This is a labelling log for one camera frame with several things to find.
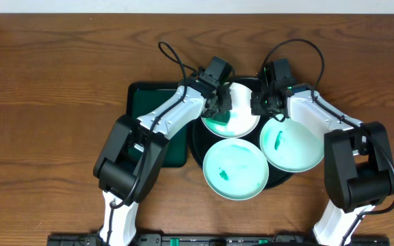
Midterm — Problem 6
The green wavy sponge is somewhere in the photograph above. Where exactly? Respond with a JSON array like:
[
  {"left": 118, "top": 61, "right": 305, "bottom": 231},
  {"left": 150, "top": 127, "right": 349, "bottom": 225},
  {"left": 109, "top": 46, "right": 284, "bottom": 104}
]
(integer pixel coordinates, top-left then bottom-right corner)
[{"left": 205, "top": 111, "right": 231, "bottom": 126}]

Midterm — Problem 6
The white plate top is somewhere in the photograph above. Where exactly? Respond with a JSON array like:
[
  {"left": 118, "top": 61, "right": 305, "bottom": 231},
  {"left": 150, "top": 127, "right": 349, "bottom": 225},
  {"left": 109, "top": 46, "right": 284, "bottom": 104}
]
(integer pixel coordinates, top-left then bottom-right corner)
[{"left": 202, "top": 83, "right": 260, "bottom": 138}]

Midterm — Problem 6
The white plate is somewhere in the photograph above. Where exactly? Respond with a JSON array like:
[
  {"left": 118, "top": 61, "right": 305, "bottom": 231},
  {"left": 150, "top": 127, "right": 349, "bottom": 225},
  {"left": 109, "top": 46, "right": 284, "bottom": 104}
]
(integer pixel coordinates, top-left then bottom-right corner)
[
  {"left": 202, "top": 83, "right": 260, "bottom": 138},
  {"left": 259, "top": 119, "right": 324, "bottom": 173},
  {"left": 202, "top": 139, "right": 270, "bottom": 201}
]

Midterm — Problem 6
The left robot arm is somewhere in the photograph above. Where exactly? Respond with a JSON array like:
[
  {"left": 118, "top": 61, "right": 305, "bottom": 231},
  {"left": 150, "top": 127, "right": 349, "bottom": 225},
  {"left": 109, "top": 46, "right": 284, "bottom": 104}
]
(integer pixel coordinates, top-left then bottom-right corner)
[{"left": 93, "top": 79, "right": 232, "bottom": 245}]

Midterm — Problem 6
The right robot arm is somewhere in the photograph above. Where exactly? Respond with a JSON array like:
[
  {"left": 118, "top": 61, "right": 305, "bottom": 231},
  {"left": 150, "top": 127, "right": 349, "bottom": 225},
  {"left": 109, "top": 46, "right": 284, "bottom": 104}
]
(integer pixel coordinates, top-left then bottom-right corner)
[{"left": 251, "top": 75, "right": 394, "bottom": 245}]

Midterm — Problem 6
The black rectangular tray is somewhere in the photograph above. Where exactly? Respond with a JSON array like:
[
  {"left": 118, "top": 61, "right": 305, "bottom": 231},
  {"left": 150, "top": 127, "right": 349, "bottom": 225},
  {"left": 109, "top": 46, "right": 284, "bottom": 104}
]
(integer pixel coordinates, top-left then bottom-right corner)
[{"left": 126, "top": 81, "right": 188, "bottom": 168}]

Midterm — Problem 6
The white plate right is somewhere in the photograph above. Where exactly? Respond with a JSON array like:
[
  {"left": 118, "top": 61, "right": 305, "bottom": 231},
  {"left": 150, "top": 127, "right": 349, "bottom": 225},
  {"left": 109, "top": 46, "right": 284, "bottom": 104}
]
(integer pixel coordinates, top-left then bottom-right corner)
[{"left": 259, "top": 119, "right": 324, "bottom": 173}]

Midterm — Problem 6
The white plate bottom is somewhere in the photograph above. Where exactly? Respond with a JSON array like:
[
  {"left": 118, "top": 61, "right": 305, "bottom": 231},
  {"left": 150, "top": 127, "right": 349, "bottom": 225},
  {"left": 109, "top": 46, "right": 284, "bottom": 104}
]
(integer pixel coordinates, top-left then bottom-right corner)
[{"left": 202, "top": 139, "right": 270, "bottom": 201}]

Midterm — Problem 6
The right black cable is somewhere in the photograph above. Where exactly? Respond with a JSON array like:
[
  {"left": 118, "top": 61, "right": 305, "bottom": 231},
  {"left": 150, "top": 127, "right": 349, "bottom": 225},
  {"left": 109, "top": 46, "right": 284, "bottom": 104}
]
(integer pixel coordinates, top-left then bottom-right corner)
[{"left": 260, "top": 38, "right": 394, "bottom": 246}]

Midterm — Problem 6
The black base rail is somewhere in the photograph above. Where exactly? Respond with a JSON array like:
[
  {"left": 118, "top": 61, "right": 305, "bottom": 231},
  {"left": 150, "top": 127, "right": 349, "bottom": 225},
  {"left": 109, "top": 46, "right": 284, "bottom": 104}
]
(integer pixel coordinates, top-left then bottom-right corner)
[{"left": 46, "top": 232, "right": 391, "bottom": 246}]

